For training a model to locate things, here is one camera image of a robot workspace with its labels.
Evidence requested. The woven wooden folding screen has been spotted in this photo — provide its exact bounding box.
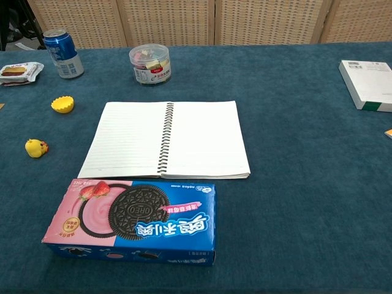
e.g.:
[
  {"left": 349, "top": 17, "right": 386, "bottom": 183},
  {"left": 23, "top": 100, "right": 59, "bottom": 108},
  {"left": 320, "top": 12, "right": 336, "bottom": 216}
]
[{"left": 26, "top": 0, "right": 392, "bottom": 48}]

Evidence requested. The white green paper box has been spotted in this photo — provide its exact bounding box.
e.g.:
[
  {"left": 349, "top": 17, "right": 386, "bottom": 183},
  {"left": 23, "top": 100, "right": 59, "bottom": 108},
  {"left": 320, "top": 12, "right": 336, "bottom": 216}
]
[{"left": 338, "top": 59, "right": 392, "bottom": 113}]

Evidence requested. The white wrapped snack packet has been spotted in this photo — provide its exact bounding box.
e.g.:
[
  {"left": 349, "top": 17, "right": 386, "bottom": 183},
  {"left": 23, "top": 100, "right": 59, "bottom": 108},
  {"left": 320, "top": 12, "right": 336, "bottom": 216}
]
[{"left": 0, "top": 62, "right": 45, "bottom": 87}]

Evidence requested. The yellow eggshell cup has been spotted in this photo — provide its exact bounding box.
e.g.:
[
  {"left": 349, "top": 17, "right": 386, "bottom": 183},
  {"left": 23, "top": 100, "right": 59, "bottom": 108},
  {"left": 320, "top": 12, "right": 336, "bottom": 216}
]
[{"left": 51, "top": 95, "right": 75, "bottom": 115}]

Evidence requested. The blue pink Oreo box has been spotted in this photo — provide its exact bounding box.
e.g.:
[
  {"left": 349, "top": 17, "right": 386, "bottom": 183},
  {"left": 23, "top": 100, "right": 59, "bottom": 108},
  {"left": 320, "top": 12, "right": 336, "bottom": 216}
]
[{"left": 41, "top": 178, "right": 218, "bottom": 266}]

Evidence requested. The yellow chick toy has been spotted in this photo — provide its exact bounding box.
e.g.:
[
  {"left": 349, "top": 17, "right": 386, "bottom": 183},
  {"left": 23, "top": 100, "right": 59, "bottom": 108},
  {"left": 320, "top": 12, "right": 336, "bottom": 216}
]
[{"left": 24, "top": 138, "right": 49, "bottom": 159}]

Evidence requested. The clear tub of binder clips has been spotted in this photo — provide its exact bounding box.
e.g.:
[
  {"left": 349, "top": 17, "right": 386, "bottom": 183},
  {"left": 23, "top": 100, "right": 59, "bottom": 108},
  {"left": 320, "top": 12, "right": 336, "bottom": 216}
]
[{"left": 128, "top": 43, "right": 172, "bottom": 85}]

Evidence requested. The black tripod stand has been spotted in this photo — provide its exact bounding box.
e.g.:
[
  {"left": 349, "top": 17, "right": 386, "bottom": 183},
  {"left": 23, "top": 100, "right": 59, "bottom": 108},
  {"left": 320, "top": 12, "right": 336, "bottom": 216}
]
[{"left": 0, "top": 0, "right": 47, "bottom": 51}]

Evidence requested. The blue drink can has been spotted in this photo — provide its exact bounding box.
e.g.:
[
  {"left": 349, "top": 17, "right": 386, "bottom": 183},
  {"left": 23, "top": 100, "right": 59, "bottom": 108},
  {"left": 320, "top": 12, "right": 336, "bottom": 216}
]
[{"left": 42, "top": 28, "right": 85, "bottom": 80}]

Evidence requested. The open spiral lined notebook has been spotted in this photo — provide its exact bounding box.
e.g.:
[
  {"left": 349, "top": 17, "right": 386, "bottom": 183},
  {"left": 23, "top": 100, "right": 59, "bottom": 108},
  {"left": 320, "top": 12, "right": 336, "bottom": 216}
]
[{"left": 77, "top": 100, "right": 251, "bottom": 180}]

